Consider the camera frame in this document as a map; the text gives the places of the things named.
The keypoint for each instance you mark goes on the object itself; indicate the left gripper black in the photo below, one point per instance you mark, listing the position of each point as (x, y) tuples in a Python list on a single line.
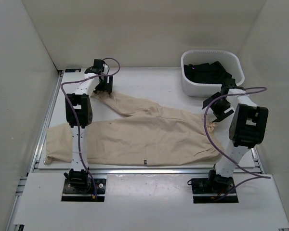
[(106, 87)]

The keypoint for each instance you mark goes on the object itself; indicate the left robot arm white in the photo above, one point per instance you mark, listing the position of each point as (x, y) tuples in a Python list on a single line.
[(79, 116)]

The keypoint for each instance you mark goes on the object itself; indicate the black trousers in basket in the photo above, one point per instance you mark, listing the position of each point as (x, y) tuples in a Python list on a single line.
[(206, 73)]

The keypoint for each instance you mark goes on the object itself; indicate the aluminium front rail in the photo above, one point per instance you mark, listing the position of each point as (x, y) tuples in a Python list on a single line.
[(140, 184)]

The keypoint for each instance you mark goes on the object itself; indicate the beige trousers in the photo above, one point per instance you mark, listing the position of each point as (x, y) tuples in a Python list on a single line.
[(148, 134)]

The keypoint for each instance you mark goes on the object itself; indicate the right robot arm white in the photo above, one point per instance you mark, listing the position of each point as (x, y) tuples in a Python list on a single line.
[(247, 129)]

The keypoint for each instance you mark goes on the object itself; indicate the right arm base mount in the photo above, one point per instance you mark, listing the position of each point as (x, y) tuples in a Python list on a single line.
[(207, 191)]

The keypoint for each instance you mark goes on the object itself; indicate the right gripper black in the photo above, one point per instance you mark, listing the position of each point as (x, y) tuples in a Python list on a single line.
[(220, 114)]

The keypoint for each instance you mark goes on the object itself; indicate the white plastic basket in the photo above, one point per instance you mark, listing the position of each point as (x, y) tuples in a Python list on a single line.
[(228, 60)]

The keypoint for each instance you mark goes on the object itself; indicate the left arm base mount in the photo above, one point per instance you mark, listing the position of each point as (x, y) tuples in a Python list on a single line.
[(72, 194)]

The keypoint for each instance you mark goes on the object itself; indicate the dark corner sticker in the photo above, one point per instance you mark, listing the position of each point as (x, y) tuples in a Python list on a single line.
[(72, 70)]

